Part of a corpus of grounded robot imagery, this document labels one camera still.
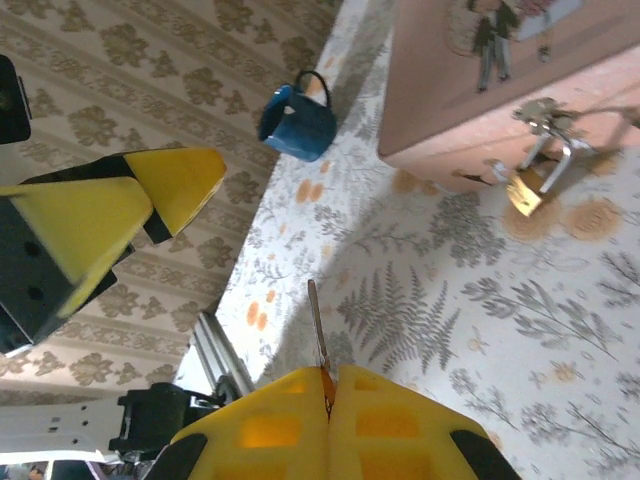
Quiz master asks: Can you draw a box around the white metal bracket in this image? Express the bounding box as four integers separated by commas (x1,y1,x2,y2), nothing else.
0,399,124,451

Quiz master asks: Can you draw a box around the brass padlock with steel shackle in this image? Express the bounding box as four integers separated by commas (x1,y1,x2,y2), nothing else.
505,132,596,217

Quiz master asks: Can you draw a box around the metal box hasp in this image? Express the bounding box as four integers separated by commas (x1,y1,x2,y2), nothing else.
487,158,511,184

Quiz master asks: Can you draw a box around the floral patterned tablecloth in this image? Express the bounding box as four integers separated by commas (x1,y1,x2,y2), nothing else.
214,0,640,480

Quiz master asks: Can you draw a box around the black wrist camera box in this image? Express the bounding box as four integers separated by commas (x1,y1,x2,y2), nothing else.
0,54,32,146

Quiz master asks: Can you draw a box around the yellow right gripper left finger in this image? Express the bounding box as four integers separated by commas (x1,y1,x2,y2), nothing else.
144,367,331,480

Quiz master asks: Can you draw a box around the aluminium frame rail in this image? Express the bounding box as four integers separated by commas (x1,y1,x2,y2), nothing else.
189,309,254,401

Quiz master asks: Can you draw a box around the small metal key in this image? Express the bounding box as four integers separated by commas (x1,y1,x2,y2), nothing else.
307,279,336,416

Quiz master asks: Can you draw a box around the blue enamel mug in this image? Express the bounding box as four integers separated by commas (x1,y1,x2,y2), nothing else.
257,69,339,164

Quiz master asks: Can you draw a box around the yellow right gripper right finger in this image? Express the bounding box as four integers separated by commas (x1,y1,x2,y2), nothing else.
329,364,521,480

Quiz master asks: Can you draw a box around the black table clamp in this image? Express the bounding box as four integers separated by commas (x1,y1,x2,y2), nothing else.
108,382,221,454

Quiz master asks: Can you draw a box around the pink cartoon print box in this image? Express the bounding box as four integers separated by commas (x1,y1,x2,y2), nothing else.
377,0,640,196

